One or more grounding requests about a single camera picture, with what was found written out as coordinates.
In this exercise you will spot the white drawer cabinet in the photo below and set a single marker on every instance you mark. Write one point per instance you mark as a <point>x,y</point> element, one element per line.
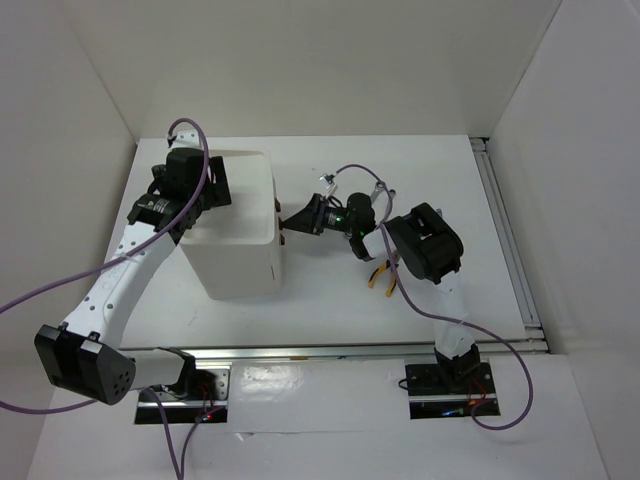
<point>235,250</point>

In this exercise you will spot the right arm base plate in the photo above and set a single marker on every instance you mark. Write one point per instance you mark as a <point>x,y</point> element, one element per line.
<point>430,397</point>

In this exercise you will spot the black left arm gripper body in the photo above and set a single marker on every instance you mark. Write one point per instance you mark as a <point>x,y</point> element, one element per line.
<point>217,195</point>

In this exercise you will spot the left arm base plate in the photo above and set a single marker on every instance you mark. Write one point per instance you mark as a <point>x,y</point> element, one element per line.
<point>204,391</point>

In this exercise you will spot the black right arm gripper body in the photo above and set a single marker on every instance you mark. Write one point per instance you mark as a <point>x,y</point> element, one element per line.
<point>335,218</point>

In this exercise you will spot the white drawer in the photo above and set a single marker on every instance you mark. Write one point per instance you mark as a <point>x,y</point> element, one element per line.
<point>280,224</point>
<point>278,200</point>
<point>281,240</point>

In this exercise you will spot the white top drawer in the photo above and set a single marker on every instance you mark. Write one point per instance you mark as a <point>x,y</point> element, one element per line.
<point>278,200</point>

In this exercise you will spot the white bottom drawer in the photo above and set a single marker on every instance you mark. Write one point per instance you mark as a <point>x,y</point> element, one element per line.
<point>281,240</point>

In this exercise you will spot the aluminium front rail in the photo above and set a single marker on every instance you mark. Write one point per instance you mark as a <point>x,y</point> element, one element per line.
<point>312,352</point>

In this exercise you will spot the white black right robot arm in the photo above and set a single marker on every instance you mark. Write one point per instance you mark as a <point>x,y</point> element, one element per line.
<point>430,250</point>

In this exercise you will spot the large silver ratchet wrench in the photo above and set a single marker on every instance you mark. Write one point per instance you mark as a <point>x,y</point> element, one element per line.
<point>380,191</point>

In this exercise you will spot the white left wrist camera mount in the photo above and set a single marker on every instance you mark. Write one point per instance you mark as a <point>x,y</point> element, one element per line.
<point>184,139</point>

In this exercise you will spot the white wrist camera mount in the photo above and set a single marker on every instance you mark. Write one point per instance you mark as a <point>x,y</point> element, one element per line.
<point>184,139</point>
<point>327,179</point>

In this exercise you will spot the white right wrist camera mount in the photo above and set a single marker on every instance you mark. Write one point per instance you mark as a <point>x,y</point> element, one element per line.
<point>327,179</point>

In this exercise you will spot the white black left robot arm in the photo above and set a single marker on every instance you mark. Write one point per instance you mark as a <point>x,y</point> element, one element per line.
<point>82,354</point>

